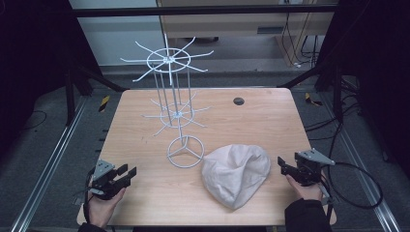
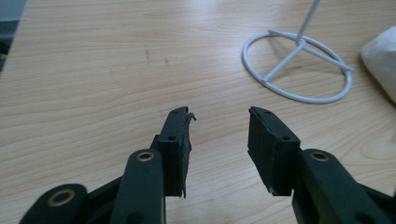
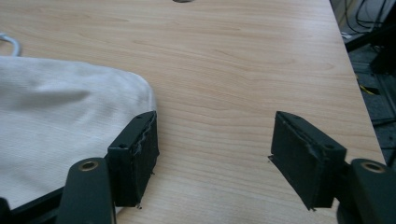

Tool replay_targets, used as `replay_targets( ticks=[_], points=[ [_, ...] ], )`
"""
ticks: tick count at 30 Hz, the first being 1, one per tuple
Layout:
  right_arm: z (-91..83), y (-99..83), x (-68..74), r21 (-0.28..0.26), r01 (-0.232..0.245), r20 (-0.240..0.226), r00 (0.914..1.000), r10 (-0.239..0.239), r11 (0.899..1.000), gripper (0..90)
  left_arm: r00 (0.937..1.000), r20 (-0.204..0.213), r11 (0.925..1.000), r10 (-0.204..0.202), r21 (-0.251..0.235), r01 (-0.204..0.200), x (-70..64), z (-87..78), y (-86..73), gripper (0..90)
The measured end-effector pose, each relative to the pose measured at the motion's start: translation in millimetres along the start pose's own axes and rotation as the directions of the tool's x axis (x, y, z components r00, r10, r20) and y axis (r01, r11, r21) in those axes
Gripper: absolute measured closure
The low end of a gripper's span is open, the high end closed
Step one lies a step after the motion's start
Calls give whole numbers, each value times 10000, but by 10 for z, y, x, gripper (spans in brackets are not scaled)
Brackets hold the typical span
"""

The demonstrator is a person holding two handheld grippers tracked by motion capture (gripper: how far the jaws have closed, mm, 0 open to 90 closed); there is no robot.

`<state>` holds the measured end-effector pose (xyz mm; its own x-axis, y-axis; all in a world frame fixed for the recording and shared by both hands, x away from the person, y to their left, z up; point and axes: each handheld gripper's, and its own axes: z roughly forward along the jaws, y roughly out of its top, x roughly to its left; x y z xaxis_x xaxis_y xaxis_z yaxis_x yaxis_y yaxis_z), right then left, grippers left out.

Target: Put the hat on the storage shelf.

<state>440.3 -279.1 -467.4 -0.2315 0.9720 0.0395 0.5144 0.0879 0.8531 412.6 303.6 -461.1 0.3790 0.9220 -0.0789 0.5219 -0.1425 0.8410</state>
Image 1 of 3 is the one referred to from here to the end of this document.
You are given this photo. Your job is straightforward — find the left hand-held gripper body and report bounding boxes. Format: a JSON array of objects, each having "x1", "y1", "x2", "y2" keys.
[{"x1": 88, "y1": 159, "x2": 132, "y2": 201}]

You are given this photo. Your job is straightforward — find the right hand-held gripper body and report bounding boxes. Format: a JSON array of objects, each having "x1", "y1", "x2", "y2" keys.
[{"x1": 291, "y1": 148, "x2": 337, "y2": 188}]

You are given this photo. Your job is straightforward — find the person's left hand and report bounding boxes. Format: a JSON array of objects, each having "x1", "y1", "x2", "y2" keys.
[{"x1": 86, "y1": 187, "x2": 127, "y2": 230}]

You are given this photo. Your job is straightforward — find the person's right hand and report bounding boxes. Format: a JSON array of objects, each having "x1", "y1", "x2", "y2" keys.
[{"x1": 284, "y1": 174, "x2": 324, "y2": 203}]

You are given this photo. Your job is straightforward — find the white cloth hat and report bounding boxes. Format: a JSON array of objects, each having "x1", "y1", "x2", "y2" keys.
[{"x1": 200, "y1": 143, "x2": 272, "y2": 211}]

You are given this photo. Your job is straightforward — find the yellow black striped marker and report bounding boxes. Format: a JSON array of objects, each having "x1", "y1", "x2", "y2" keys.
[
  {"x1": 305, "y1": 92, "x2": 323, "y2": 107},
  {"x1": 98, "y1": 95, "x2": 111, "y2": 113}
]

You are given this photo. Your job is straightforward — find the beige wooden desk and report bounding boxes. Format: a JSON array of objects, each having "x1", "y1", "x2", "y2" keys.
[{"x1": 156, "y1": 0, "x2": 337, "y2": 67}]

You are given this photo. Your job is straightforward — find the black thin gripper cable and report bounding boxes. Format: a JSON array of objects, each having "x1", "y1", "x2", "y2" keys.
[{"x1": 72, "y1": 167, "x2": 97, "y2": 224}]

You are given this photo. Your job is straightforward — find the aluminium floor rail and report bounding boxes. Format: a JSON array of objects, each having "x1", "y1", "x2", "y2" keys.
[
  {"x1": 11, "y1": 96, "x2": 89, "y2": 232},
  {"x1": 320, "y1": 95, "x2": 402, "y2": 232}
]

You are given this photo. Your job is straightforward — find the black looped gripper cable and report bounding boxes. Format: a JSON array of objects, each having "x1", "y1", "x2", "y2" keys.
[{"x1": 322, "y1": 161, "x2": 385, "y2": 211}]

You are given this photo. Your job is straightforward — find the black floor cables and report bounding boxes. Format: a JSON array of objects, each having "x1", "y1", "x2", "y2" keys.
[{"x1": 304, "y1": 75, "x2": 368, "y2": 162}]

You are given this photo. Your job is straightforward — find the white wire hanging rack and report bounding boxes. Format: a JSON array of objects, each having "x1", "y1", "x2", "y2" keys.
[{"x1": 119, "y1": 32, "x2": 216, "y2": 169}]

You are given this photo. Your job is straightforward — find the black metal frame stand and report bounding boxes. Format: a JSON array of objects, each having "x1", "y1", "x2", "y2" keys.
[
  {"x1": 64, "y1": 62, "x2": 129, "y2": 128},
  {"x1": 278, "y1": 62, "x2": 344, "y2": 124}
]

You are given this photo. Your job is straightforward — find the black hanging cables bundle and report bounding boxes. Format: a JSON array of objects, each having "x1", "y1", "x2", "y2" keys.
[{"x1": 280, "y1": 13, "x2": 320, "y2": 68}]

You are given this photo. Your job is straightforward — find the black metal frame crossbar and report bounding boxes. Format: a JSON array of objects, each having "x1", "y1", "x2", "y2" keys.
[{"x1": 72, "y1": 4, "x2": 339, "y2": 17}]

